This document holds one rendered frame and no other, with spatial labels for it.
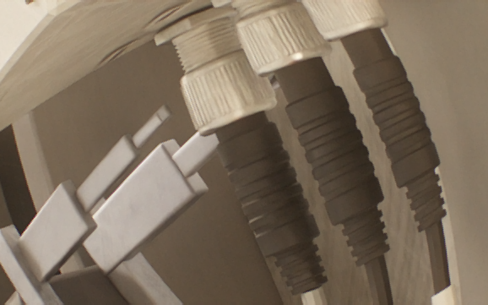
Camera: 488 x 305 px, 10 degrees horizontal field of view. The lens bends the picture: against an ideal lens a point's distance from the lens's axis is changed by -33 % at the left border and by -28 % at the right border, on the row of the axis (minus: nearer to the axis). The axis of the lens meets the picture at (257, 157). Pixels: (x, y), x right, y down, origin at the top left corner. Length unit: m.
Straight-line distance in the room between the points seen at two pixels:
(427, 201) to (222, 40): 0.08
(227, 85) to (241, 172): 0.02
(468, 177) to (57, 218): 0.09
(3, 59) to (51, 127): 0.23
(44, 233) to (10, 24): 0.15
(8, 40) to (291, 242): 0.16
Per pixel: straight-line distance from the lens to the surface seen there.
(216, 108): 0.66
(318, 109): 0.63
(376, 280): 0.63
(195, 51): 0.66
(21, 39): 0.51
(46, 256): 0.67
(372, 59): 0.60
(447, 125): 0.66
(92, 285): 0.71
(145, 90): 0.77
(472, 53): 0.63
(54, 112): 0.76
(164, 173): 0.70
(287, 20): 0.63
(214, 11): 0.66
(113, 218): 0.71
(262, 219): 0.66
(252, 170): 0.66
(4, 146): 1.63
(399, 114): 0.60
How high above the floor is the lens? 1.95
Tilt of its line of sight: 41 degrees down
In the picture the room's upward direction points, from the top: 2 degrees counter-clockwise
